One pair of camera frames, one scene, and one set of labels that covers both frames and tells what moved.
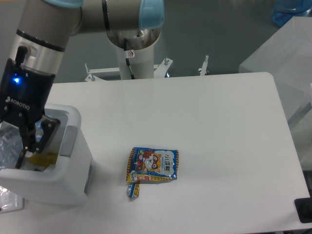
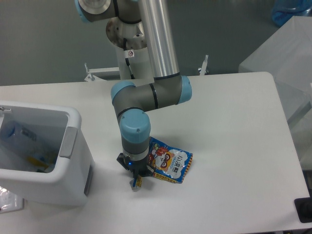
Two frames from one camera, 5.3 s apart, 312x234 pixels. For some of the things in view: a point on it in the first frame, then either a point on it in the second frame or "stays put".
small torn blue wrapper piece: x=132 y=191 to x=136 y=184
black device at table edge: x=303 y=207 stays put
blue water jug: x=283 y=10 stays put
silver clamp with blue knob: x=203 y=70 stays put
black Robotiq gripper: x=24 y=91 to x=138 y=168
